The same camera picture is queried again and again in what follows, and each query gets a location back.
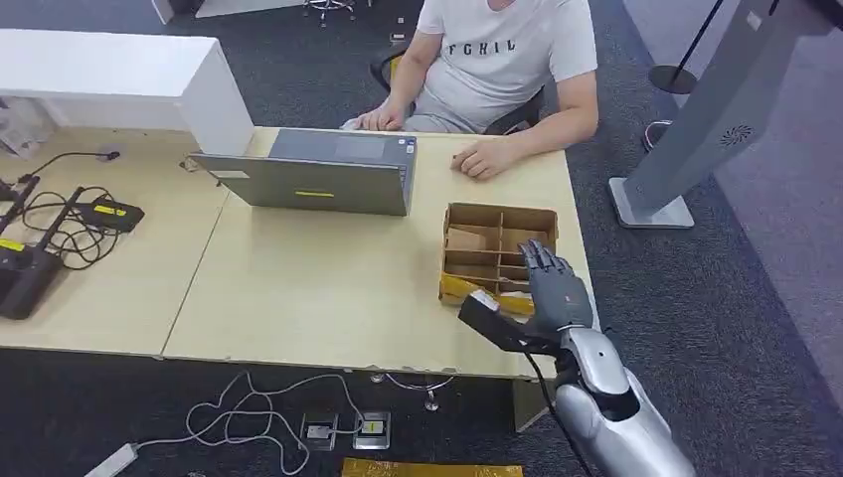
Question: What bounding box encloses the wooden divided card box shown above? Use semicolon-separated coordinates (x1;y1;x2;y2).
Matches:
438;202;560;317

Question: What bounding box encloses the black cable with plug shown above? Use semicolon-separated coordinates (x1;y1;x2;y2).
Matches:
17;151;121;184

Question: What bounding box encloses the white power strip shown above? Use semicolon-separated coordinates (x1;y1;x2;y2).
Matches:
85;444;139;477

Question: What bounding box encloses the white furniture panel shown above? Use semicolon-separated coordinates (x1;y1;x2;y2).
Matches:
149;0;305;25

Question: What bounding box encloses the clear plastic bag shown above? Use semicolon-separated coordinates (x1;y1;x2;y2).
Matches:
0;96;57;159

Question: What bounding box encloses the desk leg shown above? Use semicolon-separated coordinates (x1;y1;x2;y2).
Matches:
512;379;561;434

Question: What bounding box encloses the floor socket with yellow label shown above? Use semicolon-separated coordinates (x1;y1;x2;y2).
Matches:
352;411;391;451

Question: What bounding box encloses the black stanchion post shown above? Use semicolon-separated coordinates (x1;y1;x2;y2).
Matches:
648;0;726;95

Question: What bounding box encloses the person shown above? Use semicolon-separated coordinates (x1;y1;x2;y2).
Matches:
342;0;600;182

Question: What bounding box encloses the grey laptop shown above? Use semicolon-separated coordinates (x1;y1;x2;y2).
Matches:
189;128;419;218

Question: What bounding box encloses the chair base with castors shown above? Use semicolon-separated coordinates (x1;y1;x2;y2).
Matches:
302;0;357;28

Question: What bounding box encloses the black power adapter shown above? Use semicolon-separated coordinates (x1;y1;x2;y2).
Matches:
72;198;145;235

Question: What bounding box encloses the white partition cabinet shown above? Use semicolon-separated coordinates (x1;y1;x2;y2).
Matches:
0;29;254;158

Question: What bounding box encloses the white cable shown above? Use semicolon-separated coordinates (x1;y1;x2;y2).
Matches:
134;372;365;477

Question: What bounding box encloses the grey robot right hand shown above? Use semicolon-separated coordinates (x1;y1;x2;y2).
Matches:
518;238;594;344

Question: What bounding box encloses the yellow card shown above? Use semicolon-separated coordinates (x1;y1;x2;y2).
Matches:
439;274;536;316

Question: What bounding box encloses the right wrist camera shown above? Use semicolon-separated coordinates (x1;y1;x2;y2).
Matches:
457;290;561;357

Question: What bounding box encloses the yellow sheet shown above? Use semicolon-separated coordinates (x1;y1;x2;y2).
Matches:
341;458;525;477

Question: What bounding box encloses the black box device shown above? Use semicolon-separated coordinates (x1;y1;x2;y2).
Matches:
0;238;66;322

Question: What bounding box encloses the person's left hand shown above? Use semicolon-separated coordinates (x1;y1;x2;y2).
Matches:
450;138;522;182

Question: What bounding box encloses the black coiled cable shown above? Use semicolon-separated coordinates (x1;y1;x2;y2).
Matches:
17;186;122;271

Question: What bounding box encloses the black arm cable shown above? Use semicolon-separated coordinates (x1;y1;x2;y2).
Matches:
522;350;595;477

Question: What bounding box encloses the black flat bar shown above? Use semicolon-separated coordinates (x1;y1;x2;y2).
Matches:
0;175;41;232

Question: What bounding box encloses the person's right hand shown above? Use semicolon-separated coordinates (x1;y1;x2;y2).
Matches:
355;104;407;133

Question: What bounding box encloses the floor socket with grey plug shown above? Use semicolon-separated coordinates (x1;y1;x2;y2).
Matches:
300;412;339;452

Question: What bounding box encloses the black office chair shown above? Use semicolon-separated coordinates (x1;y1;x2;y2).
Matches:
368;46;548;137

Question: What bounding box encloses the grey kiosk stand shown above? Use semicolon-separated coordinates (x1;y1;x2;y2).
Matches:
608;0;843;231

